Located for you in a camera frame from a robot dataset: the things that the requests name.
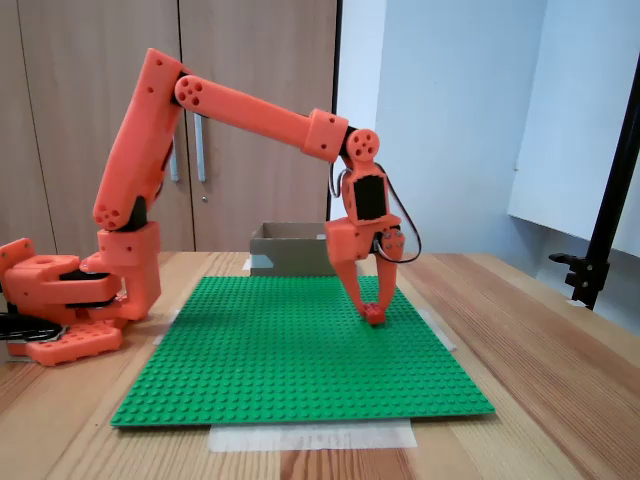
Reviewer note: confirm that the cardboard box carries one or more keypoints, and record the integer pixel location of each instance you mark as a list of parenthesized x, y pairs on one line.
[(290, 255)]

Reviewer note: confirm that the masking tape strip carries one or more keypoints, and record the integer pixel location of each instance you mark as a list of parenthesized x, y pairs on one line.
[(440, 332), (246, 265), (167, 327), (310, 437)]

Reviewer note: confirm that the white panel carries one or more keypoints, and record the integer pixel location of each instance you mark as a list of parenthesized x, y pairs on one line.
[(575, 150)]

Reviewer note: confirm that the wooden cabinet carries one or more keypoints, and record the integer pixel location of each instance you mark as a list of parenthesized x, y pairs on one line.
[(75, 75)]

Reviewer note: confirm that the red lego block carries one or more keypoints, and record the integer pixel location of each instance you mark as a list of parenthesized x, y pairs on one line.
[(375, 318)]

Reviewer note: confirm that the green lego baseplate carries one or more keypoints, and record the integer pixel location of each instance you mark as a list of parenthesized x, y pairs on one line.
[(275, 360)]

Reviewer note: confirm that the black camera stand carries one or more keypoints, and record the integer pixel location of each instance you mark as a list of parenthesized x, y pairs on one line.
[(607, 210)]

